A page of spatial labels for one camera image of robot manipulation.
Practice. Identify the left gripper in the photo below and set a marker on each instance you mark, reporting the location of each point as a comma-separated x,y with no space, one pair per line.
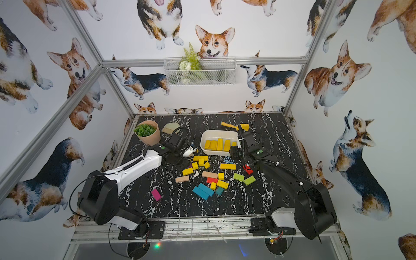
177,142

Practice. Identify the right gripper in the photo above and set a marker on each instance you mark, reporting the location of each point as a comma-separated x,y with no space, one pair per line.
233,153

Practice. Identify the long yellow block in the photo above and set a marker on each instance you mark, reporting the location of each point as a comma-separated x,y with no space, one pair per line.
228,166

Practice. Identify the white plastic bin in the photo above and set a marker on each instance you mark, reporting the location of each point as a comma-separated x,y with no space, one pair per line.
219,143

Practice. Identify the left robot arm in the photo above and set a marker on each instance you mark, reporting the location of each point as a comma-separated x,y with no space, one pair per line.
99,198

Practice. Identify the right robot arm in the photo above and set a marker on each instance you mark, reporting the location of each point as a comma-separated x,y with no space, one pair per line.
312,211

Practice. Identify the blue grid block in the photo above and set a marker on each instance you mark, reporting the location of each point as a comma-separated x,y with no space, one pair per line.
228,160

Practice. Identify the yellow toy shovel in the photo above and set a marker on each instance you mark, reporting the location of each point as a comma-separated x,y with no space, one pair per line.
234,126

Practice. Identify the green block left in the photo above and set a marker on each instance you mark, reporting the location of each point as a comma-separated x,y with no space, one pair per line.
238,177

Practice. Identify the green block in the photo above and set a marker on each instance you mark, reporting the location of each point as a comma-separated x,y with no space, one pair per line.
249,180
238,177

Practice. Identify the green block right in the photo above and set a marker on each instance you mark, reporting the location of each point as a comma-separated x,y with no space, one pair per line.
249,180

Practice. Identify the natural wood block lower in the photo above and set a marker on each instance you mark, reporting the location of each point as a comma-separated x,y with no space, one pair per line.
182,179

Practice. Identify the natural wood block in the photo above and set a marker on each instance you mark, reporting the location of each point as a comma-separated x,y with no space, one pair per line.
182,179
209,175

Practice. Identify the terracotta pot with plant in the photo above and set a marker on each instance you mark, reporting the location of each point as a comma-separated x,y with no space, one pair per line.
148,132

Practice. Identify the natural wood block upper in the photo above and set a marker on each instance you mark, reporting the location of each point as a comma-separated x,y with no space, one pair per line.
209,175

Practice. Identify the red block in pile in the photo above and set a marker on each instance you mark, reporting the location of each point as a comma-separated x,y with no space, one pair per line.
211,180

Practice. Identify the teal long block front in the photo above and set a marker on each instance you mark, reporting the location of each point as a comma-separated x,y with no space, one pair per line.
201,193

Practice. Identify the teal long block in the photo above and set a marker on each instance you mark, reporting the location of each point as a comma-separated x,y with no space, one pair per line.
201,193
206,189

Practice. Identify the small teal block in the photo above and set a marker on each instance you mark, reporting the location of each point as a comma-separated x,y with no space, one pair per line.
219,191

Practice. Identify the teal long block rear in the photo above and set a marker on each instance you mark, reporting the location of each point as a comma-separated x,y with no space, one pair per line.
206,189

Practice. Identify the magenta block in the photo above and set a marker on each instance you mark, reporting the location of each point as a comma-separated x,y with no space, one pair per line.
156,194

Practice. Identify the artificial fern and flower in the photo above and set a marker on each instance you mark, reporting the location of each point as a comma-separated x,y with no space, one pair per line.
190,66

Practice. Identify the white wire wall basket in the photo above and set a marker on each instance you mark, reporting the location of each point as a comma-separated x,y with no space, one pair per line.
203,72

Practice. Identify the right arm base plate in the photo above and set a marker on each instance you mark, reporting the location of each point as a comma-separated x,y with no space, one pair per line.
266,227

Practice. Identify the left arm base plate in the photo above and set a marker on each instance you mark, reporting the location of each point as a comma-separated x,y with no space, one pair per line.
150,230

